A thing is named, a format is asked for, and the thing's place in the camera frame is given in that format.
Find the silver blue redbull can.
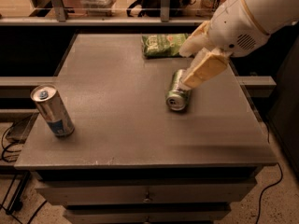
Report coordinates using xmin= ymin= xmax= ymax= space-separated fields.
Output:
xmin=31 ymin=85 xmax=75 ymax=137

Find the upper drawer knob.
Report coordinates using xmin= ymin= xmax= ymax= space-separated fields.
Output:
xmin=143 ymin=191 xmax=152 ymax=203

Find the black floor cable right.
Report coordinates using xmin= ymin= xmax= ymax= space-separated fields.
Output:
xmin=254 ymin=121 xmax=284 ymax=224

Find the black cables left floor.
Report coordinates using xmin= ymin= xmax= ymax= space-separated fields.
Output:
xmin=0 ymin=114 xmax=48 ymax=224

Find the green chip bag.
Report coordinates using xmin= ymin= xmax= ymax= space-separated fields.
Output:
xmin=141 ymin=34 xmax=189 ymax=59

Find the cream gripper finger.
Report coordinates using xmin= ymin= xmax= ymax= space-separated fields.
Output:
xmin=178 ymin=21 xmax=215 ymax=57
xmin=179 ymin=48 xmax=230 ymax=91

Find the grey metal railing shelf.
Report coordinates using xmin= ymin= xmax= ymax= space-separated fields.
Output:
xmin=0 ymin=0 xmax=210 ymax=27

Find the green soda can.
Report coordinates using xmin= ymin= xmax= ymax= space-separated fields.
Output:
xmin=165 ymin=69 xmax=192 ymax=111

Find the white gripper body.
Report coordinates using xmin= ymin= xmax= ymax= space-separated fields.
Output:
xmin=207 ymin=0 xmax=270 ymax=57

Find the grey drawer cabinet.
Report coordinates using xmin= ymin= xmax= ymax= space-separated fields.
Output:
xmin=16 ymin=35 xmax=276 ymax=224

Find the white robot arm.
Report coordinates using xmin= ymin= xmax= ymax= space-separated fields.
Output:
xmin=178 ymin=0 xmax=299 ymax=90

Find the black bag background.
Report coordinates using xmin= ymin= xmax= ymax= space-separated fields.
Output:
xmin=126 ymin=0 xmax=195 ymax=17

